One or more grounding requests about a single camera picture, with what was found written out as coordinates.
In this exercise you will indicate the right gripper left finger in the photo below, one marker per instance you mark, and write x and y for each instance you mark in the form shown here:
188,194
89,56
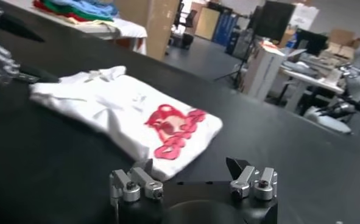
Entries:
131,188

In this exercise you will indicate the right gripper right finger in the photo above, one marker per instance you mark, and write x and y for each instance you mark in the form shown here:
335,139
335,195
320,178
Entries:
243,179

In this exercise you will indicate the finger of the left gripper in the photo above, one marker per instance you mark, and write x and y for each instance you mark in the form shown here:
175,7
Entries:
3,65
15,28

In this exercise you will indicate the white t-shirt with red print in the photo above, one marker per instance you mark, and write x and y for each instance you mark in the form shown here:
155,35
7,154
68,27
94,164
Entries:
122,112

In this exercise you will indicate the stack of folded clothes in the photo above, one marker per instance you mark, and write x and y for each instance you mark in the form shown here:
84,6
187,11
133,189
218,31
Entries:
70,9

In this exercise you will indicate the red garment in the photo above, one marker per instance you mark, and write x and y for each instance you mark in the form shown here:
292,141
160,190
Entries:
45,7

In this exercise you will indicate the white side table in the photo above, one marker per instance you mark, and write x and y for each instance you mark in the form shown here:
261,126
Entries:
94,29

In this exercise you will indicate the white standing desk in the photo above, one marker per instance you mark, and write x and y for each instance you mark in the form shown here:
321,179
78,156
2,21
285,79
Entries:
298,91

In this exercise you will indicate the tall white cardboard box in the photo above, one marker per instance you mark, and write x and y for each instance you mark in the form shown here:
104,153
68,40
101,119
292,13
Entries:
263,73

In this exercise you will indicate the white draped cloth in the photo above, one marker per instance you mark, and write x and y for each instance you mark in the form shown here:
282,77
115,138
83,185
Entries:
131,30

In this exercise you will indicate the bamboo folding screen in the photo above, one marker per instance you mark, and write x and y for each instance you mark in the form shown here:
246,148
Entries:
158,27

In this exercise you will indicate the white humanoid robot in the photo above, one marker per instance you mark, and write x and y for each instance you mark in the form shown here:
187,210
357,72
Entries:
353,85

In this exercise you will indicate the black waste bin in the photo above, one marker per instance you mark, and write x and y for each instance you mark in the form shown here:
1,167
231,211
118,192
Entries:
187,41

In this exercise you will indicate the blue cabinet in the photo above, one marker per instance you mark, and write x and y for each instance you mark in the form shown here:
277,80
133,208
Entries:
225,29

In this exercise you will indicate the black computer monitor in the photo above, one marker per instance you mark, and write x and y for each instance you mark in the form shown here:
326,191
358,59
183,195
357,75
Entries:
310,42

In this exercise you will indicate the beige wooden cabinet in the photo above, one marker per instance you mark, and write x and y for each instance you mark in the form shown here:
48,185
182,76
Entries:
207,23

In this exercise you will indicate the black panel on tripod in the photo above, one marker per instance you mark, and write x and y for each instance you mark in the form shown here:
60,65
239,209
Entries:
274,19

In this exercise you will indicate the brown cardboard box stack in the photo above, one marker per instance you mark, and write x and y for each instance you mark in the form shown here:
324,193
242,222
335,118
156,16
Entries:
341,44

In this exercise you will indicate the black office chair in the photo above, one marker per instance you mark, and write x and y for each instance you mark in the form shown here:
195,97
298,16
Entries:
187,16

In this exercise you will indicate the white printed carton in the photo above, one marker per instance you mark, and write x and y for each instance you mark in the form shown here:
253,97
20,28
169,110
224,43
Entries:
304,16

